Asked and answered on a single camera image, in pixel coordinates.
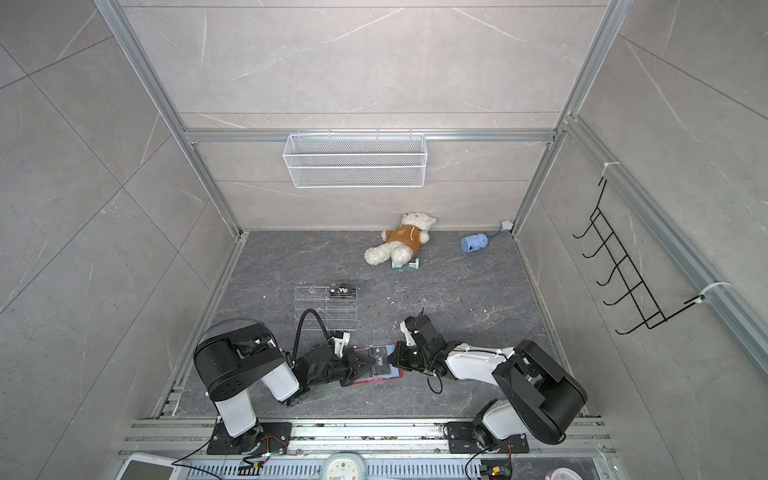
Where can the white round timer device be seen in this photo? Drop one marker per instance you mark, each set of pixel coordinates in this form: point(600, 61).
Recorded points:
point(344, 466)

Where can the black VIP credit card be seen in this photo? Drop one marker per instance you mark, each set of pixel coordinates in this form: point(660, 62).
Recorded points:
point(342, 291)

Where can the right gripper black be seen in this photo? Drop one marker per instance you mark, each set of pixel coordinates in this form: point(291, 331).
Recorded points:
point(400, 360)

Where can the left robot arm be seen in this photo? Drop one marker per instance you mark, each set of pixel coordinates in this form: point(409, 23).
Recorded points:
point(232, 356)

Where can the pink white round object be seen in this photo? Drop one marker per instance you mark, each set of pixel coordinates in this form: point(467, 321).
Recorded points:
point(563, 473)

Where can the black wire hook rack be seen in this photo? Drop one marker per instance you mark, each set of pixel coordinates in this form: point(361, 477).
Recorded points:
point(625, 272)

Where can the clear acrylic organizer tray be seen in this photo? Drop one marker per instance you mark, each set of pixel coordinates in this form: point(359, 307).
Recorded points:
point(336, 313)

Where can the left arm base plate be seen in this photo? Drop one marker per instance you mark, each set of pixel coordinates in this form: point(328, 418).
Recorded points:
point(269, 437)

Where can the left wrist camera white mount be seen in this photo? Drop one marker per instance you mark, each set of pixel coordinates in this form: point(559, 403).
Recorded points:
point(339, 341)

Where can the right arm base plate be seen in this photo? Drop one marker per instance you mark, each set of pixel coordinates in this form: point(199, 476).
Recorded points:
point(466, 438)

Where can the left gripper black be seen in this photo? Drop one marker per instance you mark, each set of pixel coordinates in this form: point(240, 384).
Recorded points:
point(356, 365)

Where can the red leather card holder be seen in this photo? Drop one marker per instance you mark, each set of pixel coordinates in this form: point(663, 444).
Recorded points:
point(367, 376)

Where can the blue cylindrical cup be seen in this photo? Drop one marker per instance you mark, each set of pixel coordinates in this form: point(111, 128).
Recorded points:
point(474, 242)

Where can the white tablet device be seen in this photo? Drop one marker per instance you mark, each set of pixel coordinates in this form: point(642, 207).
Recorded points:
point(142, 466)

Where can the white teddy bear orange shirt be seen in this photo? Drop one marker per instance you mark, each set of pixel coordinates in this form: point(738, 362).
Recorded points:
point(402, 244)

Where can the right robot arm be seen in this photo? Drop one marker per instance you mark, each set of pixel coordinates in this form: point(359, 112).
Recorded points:
point(541, 399)

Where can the white wire mesh basket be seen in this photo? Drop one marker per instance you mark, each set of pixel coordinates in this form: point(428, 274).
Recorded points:
point(356, 160)

